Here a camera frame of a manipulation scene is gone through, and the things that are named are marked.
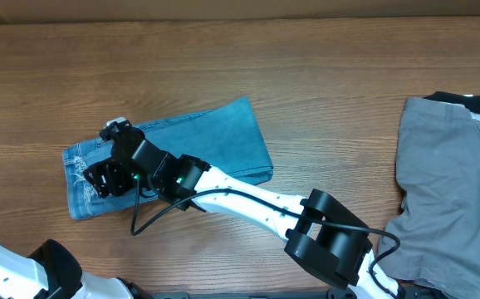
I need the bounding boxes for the brown cardboard back panel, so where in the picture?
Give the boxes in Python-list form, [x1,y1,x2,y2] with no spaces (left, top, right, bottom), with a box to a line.
[0,0,480,24]

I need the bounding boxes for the black folded garment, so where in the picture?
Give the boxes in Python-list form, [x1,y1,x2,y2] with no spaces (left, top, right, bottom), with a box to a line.
[424,91,480,115]

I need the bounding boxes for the light blue denim jeans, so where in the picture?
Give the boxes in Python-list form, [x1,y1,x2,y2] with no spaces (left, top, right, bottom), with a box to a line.
[62,96,273,220]

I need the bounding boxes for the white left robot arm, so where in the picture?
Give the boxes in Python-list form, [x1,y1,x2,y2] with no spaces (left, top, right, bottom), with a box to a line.
[0,240,133,298]

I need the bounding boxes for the grey folded garment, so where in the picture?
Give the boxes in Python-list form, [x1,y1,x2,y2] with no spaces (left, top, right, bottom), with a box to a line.
[380,98,480,298]

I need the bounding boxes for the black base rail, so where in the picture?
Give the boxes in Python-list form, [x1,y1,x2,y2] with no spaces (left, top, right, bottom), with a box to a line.
[148,288,357,299]

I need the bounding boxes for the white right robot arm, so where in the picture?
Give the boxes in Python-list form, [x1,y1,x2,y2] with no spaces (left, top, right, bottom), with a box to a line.
[83,121,405,298]

